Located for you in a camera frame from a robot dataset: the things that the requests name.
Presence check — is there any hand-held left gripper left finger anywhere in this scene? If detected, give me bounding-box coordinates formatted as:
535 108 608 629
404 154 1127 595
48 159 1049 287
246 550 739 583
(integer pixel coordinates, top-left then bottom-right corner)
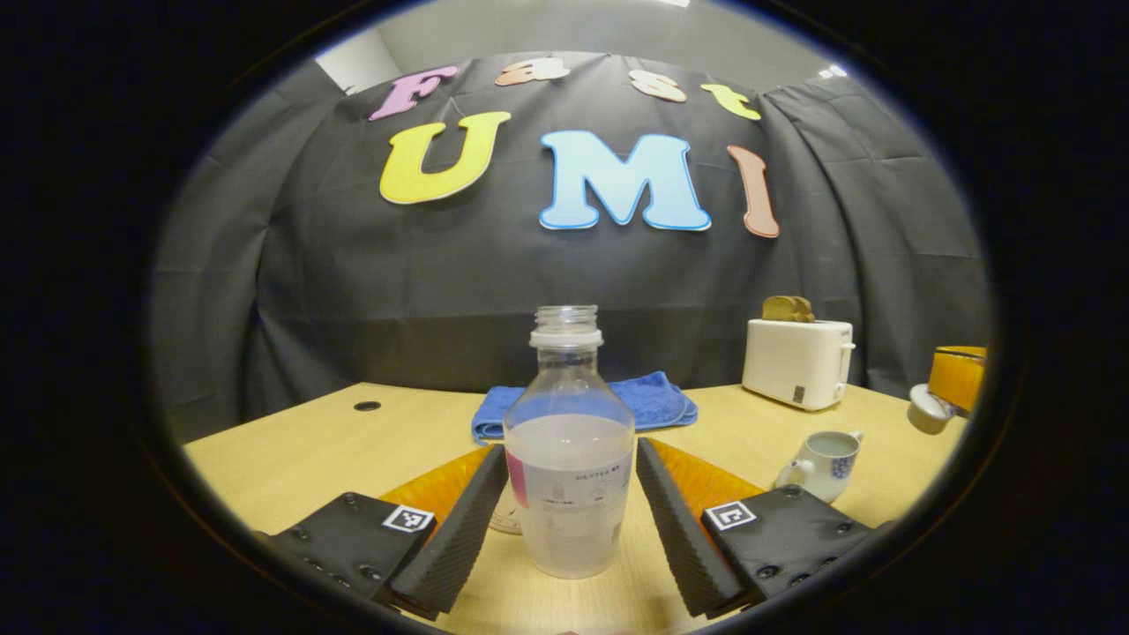
251 444 510 621

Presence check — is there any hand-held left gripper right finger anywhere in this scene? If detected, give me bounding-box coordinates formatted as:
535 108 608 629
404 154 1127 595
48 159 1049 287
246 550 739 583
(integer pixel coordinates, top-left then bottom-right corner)
635 437 892 618

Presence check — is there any clear plastic water bottle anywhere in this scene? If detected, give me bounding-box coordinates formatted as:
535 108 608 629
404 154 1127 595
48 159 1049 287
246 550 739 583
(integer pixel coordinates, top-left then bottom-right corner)
503 305 636 580

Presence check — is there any white blue teacup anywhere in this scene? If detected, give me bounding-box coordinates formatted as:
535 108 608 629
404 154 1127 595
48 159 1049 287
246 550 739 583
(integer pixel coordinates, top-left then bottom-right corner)
774 430 864 504

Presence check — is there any blue folded towel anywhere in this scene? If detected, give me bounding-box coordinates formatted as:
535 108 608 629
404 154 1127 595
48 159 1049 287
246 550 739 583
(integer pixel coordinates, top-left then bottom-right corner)
470 370 699 445

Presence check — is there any white toaster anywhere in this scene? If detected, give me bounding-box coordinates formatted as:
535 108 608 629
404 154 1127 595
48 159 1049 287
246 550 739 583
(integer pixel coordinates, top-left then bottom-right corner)
742 317 856 412

